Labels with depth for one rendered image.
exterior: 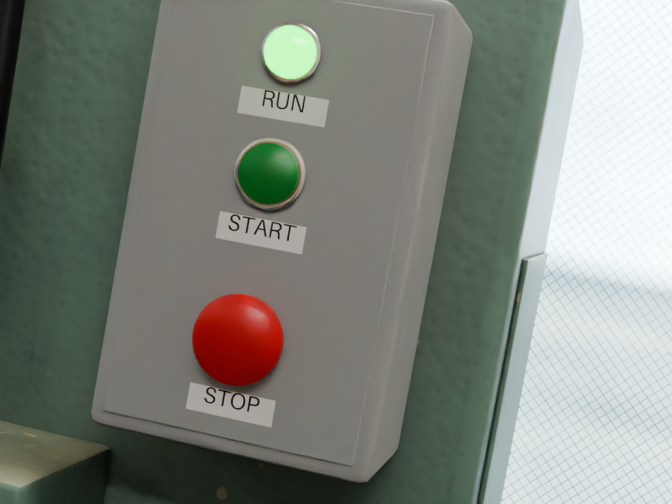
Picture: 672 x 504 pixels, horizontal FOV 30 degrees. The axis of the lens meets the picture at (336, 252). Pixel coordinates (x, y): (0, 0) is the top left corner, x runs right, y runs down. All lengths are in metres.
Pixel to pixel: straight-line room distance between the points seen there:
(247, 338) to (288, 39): 0.10
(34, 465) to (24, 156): 0.13
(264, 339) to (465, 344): 0.09
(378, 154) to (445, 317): 0.08
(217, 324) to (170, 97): 0.08
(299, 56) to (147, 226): 0.08
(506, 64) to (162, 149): 0.13
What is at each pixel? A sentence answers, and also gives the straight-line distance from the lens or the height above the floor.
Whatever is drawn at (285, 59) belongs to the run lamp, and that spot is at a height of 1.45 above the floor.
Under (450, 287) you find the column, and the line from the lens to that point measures 0.46.
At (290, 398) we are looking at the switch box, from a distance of 0.41.
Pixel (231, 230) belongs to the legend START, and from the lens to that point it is 0.42.
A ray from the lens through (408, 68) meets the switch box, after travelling 0.41.
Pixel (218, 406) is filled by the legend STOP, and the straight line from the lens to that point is 0.42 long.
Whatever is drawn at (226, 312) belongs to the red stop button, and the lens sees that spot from 0.41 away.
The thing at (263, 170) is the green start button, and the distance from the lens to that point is 0.41.
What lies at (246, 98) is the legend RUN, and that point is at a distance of 0.42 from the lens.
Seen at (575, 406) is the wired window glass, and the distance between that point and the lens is 1.88.
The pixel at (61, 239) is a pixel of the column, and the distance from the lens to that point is 0.51.
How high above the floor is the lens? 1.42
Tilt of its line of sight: 3 degrees down
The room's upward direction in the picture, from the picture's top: 10 degrees clockwise
